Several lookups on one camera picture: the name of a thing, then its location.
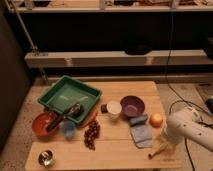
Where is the green plastic tray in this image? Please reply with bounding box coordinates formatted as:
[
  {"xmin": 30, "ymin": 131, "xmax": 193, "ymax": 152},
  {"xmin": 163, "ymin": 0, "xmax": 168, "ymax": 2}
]
[{"xmin": 38, "ymin": 75, "xmax": 102, "ymax": 124}]

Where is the metal shelf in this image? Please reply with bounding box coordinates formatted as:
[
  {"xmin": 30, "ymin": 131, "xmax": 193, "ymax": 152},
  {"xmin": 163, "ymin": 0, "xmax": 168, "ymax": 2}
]
[
  {"xmin": 25, "ymin": 50, "xmax": 213, "ymax": 68},
  {"xmin": 6, "ymin": 0, "xmax": 213, "ymax": 14}
]

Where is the red chili pepper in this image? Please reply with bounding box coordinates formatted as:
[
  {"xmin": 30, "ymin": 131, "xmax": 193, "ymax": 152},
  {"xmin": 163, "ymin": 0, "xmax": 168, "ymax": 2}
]
[{"xmin": 79, "ymin": 110, "xmax": 98, "ymax": 129}]

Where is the small metal cup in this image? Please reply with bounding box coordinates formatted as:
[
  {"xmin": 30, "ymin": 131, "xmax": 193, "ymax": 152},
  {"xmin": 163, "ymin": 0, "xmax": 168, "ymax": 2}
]
[{"xmin": 38, "ymin": 150, "xmax": 55, "ymax": 167}]

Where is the purple plastic bowl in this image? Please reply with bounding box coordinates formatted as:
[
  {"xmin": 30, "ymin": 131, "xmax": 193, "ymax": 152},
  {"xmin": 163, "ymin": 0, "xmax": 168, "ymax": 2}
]
[{"xmin": 120, "ymin": 95, "xmax": 145, "ymax": 117}]

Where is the lower metal shelf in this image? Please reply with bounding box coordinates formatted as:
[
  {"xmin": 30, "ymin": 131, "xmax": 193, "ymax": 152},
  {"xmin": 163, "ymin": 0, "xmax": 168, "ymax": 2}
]
[{"xmin": 25, "ymin": 50, "xmax": 213, "ymax": 68}]

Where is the white mug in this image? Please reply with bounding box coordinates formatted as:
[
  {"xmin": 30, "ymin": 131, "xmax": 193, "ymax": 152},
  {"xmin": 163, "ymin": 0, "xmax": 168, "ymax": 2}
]
[{"xmin": 106, "ymin": 101, "xmax": 122, "ymax": 121}]

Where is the light blue plastic cup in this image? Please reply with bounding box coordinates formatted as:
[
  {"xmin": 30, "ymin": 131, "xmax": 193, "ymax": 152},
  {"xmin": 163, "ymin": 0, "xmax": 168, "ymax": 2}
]
[{"xmin": 60, "ymin": 121, "xmax": 76, "ymax": 139}]

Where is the orange apple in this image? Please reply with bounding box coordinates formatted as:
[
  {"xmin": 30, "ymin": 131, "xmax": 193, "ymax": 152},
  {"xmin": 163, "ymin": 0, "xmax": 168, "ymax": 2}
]
[{"xmin": 149, "ymin": 113, "xmax": 163, "ymax": 128}]

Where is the black cable on floor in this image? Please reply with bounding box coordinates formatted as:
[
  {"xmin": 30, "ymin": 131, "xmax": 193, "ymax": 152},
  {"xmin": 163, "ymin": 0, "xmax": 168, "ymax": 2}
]
[{"xmin": 165, "ymin": 6, "xmax": 213, "ymax": 171}]

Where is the small dark cube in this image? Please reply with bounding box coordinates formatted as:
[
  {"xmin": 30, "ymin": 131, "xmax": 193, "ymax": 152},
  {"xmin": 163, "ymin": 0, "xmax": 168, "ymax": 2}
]
[{"xmin": 101, "ymin": 104, "xmax": 108, "ymax": 113}]

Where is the diagonal metal pole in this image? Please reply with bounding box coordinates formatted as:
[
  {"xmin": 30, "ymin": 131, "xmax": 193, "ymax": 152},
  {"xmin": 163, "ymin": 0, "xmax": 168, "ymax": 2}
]
[{"xmin": 8, "ymin": 0, "xmax": 48, "ymax": 56}]

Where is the bunch of dark grapes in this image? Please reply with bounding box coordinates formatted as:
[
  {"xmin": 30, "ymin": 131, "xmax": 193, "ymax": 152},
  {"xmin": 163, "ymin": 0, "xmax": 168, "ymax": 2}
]
[{"xmin": 84, "ymin": 120, "xmax": 100, "ymax": 150}]

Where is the upper metal shelf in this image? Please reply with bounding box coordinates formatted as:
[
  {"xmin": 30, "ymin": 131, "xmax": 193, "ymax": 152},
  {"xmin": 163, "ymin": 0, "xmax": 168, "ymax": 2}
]
[{"xmin": 6, "ymin": 0, "xmax": 213, "ymax": 14}]

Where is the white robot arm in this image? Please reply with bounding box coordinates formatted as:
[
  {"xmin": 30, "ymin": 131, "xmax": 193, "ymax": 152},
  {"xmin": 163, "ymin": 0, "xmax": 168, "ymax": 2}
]
[{"xmin": 162, "ymin": 107, "xmax": 213, "ymax": 152}]

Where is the grey-blue cloth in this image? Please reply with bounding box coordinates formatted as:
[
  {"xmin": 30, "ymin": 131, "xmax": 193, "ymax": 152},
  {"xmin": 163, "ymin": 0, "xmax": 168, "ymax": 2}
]
[{"xmin": 130, "ymin": 125, "xmax": 152, "ymax": 148}]

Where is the red plastic bowl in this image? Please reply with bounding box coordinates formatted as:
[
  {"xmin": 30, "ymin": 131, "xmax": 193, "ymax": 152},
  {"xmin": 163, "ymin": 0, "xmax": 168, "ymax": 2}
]
[{"xmin": 32, "ymin": 112, "xmax": 58, "ymax": 137}]

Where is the black handled scoop utensil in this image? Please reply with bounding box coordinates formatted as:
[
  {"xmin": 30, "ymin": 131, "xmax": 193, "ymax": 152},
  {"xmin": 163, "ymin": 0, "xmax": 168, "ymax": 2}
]
[{"xmin": 46, "ymin": 103, "xmax": 83, "ymax": 132}]

